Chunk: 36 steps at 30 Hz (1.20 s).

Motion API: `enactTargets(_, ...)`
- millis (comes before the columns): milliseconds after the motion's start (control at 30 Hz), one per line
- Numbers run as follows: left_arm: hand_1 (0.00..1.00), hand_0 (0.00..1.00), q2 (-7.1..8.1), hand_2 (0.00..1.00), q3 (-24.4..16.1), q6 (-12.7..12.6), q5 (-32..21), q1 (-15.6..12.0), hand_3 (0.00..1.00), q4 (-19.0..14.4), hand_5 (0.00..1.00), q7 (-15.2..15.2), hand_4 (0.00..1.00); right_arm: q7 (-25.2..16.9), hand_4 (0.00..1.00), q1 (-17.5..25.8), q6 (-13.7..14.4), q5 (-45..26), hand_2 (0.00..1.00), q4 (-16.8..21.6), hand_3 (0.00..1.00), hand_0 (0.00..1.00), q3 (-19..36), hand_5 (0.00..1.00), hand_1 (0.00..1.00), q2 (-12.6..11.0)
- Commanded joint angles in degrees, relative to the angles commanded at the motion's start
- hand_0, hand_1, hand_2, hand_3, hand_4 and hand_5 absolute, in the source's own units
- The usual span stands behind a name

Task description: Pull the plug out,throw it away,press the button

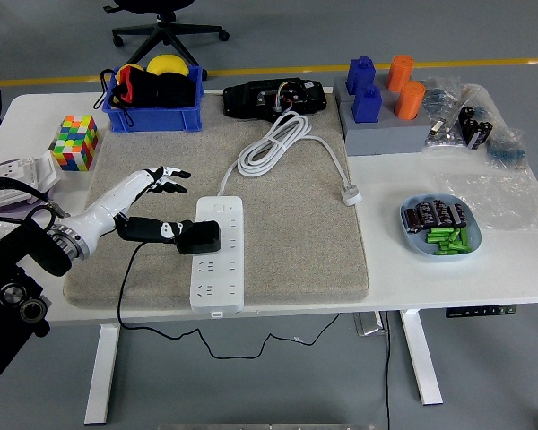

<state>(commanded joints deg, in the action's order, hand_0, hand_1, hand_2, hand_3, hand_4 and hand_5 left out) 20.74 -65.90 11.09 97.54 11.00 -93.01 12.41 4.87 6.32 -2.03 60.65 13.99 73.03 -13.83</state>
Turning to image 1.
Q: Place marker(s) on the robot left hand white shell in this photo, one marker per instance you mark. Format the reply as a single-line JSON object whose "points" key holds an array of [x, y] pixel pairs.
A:
{"points": [[107, 201]]}

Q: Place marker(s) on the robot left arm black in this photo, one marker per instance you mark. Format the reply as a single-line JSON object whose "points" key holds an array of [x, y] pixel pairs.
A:
{"points": [[49, 255]]}

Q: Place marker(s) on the multicoloured puzzle cube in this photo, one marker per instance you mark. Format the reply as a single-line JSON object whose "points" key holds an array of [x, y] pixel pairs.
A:
{"points": [[76, 143]]}

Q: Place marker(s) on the blue plastic bin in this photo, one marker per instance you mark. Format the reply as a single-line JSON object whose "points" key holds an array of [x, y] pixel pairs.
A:
{"points": [[152, 120]]}

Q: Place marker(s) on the small yellow ball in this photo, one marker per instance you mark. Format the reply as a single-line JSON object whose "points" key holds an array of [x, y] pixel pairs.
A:
{"points": [[132, 68]]}

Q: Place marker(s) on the large yellow ball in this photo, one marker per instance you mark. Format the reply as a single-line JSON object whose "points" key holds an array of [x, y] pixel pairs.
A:
{"points": [[166, 63]]}

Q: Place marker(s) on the white table leg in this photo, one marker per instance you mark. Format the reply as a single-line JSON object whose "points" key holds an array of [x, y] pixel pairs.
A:
{"points": [[421, 358], [102, 372]]}

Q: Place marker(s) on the black electronic device open wiring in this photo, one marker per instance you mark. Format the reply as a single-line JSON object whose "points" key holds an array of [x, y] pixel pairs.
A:
{"points": [[246, 100]]}

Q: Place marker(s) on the black office chair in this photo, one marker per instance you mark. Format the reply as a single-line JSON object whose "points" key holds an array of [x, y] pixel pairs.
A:
{"points": [[166, 29]]}

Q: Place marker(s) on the grey-brown fabric mat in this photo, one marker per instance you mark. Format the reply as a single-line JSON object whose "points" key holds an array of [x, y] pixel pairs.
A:
{"points": [[296, 246]]}

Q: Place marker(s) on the grey holder block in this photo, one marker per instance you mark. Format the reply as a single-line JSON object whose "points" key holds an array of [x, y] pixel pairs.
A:
{"points": [[338, 87], [385, 139]]}

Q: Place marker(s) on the blue plastic block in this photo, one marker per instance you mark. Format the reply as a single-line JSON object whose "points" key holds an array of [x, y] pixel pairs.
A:
{"points": [[367, 105], [361, 74]]}

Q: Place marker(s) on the silver metal box under table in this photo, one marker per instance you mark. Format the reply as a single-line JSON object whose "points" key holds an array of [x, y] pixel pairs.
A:
{"points": [[367, 324]]}

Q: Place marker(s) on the black cylindrical battery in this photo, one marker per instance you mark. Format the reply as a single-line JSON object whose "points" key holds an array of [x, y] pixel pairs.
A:
{"points": [[448, 212], [423, 212], [461, 215], [437, 211], [411, 220]]}

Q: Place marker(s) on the light blue oval dish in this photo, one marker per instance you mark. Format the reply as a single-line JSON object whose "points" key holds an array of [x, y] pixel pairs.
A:
{"points": [[412, 244]]}

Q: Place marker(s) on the orange plastic cylinder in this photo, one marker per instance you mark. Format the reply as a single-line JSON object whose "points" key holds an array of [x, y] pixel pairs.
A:
{"points": [[410, 100], [399, 71]]}

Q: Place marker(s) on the green cylindrical battery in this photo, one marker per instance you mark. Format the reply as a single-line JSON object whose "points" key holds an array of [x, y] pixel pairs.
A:
{"points": [[464, 237], [446, 252], [455, 236], [457, 246], [437, 238], [439, 230]]}

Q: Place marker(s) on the clear bag of silver screws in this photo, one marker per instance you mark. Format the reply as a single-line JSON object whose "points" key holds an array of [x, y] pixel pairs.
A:
{"points": [[444, 134]]}

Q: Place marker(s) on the clear bag of blue parts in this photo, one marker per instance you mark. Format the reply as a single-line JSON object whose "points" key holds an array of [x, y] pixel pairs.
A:
{"points": [[441, 96], [506, 150]]}

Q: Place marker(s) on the clear bag of black capacitors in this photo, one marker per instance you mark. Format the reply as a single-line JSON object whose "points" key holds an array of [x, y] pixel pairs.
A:
{"points": [[475, 127]]}

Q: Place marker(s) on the black table control panel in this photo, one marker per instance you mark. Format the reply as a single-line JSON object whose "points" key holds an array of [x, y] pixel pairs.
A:
{"points": [[479, 311]]}

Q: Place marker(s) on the empty clear plastic bag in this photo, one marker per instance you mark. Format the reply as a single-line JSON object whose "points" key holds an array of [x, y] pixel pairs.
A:
{"points": [[497, 197]]}

